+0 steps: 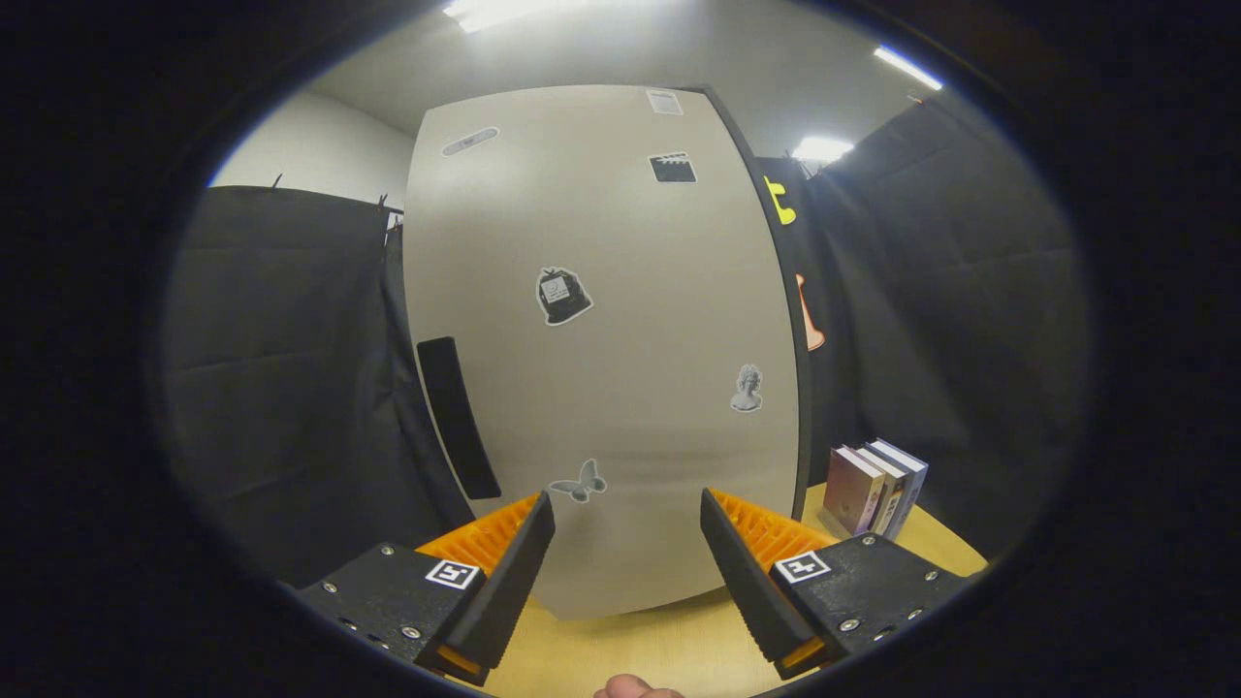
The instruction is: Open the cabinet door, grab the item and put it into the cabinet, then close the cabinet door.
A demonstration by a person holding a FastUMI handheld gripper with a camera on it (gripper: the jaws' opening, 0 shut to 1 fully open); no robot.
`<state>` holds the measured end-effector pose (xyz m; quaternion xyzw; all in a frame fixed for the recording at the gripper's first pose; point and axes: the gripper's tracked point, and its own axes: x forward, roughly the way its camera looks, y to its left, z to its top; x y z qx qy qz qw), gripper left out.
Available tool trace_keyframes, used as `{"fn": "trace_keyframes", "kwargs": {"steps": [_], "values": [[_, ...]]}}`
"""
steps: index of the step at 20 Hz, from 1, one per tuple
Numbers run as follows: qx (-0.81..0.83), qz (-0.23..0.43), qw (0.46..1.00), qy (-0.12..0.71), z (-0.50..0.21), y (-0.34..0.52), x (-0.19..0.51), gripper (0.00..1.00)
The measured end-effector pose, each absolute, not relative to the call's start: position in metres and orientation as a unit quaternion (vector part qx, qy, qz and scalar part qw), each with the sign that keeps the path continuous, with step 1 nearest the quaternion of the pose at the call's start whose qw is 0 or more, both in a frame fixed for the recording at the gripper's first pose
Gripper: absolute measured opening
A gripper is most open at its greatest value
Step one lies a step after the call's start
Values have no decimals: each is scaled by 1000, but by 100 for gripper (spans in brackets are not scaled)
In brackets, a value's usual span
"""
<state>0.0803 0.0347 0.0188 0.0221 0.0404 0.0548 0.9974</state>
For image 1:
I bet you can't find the black door handle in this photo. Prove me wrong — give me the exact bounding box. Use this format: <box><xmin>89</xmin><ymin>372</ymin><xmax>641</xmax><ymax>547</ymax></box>
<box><xmin>417</xmin><ymin>336</ymin><xmax>502</xmax><ymax>500</ymax></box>

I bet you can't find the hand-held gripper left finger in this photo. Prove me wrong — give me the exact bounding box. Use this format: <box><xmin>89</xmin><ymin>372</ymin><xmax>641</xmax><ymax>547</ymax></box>
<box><xmin>291</xmin><ymin>492</ymin><xmax>557</xmax><ymax>687</ymax></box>

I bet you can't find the black backdrop cloth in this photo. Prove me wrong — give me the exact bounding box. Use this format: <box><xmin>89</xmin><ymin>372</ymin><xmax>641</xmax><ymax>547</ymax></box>
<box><xmin>160</xmin><ymin>92</ymin><xmax>1097</xmax><ymax>583</ymax></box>

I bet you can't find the white and blue book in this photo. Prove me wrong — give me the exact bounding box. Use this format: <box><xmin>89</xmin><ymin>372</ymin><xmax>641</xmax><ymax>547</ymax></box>
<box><xmin>868</xmin><ymin>438</ymin><xmax>929</xmax><ymax>541</ymax></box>

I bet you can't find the beige cabinet door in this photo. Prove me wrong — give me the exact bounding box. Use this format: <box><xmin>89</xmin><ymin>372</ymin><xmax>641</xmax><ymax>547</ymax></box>
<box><xmin>402</xmin><ymin>85</ymin><xmax>802</xmax><ymax>621</ymax></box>

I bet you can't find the dark grey cabinet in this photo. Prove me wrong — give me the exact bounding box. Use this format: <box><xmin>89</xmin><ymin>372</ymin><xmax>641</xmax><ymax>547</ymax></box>
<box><xmin>706</xmin><ymin>87</ymin><xmax>817</xmax><ymax>524</ymax></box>

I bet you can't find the wide ceiling light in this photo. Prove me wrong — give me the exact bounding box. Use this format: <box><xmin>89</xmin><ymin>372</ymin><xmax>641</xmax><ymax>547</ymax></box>
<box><xmin>443</xmin><ymin>0</ymin><xmax>583</xmax><ymax>35</ymax></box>

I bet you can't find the long ceiling light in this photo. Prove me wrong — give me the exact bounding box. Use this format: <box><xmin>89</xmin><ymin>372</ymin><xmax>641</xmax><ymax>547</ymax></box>
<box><xmin>873</xmin><ymin>44</ymin><xmax>943</xmax><ymax>91</ymax></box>

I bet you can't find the beige cover book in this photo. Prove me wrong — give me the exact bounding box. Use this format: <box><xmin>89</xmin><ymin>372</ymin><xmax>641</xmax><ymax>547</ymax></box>
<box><xmin>853</xmin><ymin>444</ymin><xmax>907</xmax><ymax>537</ymax></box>

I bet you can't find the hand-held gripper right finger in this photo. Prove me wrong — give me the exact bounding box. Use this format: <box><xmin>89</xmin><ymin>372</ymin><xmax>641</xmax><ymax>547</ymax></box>
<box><xmin>700</xmin><ymin>488</ymin><xmax>971</xmax><ymax>680</ymax></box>

